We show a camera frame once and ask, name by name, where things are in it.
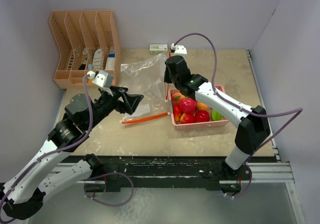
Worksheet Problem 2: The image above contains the shiny red fruit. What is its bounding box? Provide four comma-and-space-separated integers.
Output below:
194, 110, 211, 123

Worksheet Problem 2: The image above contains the pink perforated plastic basket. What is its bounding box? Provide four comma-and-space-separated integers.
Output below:
168, 89, 229, 130

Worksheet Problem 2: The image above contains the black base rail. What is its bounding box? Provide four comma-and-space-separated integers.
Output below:
59, 155, 253, 193

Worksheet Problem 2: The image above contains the white bottle in organizer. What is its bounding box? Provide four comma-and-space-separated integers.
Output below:
92, 49, 103, 70

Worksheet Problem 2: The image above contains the clear zip bag orange zipper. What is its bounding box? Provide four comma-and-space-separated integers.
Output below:
121, 83, 169, 124

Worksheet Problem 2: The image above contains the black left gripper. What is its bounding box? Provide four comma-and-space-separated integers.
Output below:
85, 85, 143, 130

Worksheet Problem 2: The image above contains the peach with green leaf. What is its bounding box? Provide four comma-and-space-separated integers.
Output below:
171, 92, 185, 106

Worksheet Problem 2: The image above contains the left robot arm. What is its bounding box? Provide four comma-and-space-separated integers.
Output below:
0, 86, 144, 223

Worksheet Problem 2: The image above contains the small green white box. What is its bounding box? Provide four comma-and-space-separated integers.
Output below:
149, 44, 168, 55

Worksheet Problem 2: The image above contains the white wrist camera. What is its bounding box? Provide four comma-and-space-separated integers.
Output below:
87, 70, 114, 88
170, 43, 188, 58

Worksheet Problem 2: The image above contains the red yellow apple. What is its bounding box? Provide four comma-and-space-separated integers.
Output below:
179, 113, 196, 124

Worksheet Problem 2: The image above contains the orange desk file organizer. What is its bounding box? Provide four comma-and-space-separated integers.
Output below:
49, 10, 122, 89

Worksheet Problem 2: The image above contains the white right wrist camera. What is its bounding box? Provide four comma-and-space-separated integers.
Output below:
170, 43, 188, 58

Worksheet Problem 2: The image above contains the blue white box in organizer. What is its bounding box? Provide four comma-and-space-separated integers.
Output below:
105, 46, 116, 70

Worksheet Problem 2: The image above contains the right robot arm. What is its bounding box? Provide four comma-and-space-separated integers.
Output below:
164, 56, 271, 179

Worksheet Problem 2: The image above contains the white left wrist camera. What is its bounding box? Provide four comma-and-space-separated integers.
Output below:
87, 70, 114, 88

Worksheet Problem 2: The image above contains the pink red apple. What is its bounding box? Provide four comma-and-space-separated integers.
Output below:
179, 98, 196, 113

